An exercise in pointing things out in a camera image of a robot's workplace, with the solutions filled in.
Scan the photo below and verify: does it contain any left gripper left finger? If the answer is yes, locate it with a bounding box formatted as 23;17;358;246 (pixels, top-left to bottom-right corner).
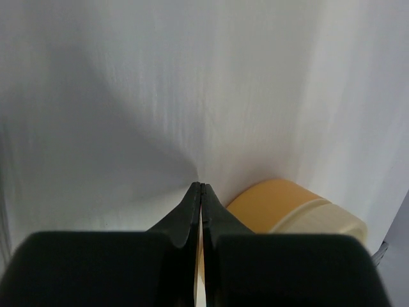
1;182;201;306

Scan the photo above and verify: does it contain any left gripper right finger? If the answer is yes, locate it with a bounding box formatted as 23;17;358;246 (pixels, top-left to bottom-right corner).
201;184;390;306

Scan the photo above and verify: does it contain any round beige lunch container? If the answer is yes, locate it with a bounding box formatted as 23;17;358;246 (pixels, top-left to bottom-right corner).
227;179;329;233

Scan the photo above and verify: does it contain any round beige container lid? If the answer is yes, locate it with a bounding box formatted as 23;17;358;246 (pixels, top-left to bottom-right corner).
269;199;368;247

